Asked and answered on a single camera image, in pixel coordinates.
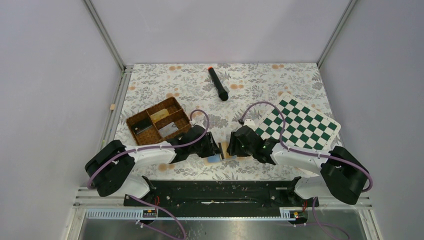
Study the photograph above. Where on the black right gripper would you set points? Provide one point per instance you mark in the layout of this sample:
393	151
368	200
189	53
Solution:
233	147

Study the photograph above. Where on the black card in basket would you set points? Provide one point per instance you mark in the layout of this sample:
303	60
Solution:
141	126

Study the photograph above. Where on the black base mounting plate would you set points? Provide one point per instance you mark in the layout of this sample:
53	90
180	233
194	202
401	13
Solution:
225	199

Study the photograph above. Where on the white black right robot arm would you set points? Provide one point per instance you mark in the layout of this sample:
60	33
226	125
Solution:
338	173

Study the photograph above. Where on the green white chessboard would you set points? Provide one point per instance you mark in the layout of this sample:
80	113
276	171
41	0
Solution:
303	126

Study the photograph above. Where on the brown woven divided basket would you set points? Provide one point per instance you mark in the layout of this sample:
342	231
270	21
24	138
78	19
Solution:
159	122

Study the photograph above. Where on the black microphone orange tip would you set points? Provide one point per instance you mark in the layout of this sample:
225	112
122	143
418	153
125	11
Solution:
222	93

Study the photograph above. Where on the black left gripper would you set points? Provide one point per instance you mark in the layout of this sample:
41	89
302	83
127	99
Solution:
211	149

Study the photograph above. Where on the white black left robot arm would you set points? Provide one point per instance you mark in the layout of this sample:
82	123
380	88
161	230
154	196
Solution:
110	169

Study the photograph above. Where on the beige leather card holder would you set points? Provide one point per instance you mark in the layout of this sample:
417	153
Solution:
215	159

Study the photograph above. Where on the gold card in basket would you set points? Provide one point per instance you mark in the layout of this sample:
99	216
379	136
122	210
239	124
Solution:
159	115

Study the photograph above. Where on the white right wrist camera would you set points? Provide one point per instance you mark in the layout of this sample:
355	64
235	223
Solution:
247	122

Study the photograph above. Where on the silver card in basket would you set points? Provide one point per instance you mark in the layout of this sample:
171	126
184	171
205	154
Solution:
168	130

